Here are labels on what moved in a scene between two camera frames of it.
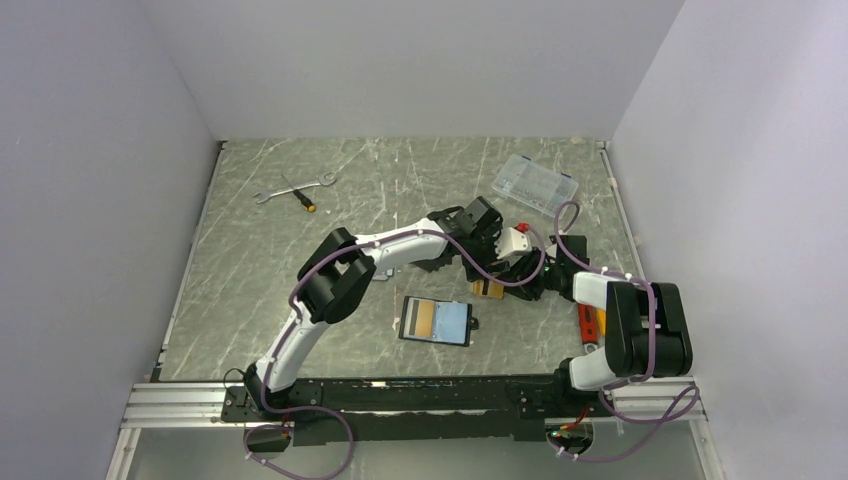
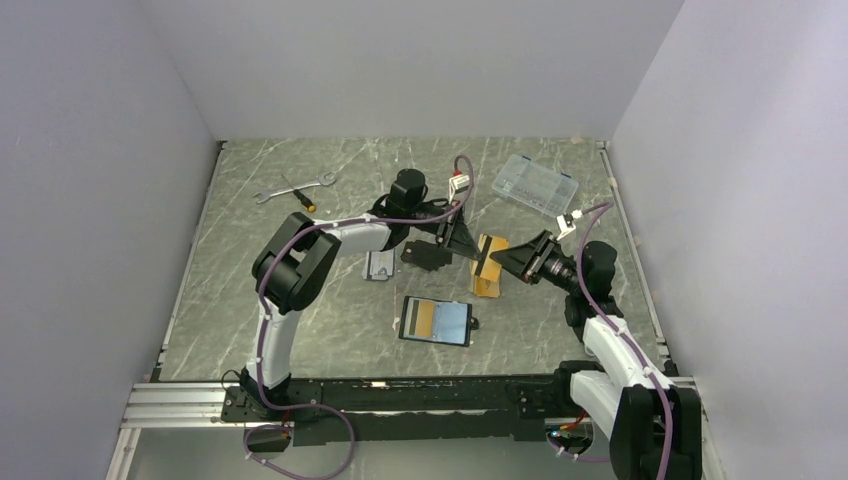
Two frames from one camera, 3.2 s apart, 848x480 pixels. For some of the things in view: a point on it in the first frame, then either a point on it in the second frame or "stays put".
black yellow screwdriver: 305,202 stays put
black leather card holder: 437,321 stays put
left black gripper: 499,269 -> 457,238
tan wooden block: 494,289 stays put
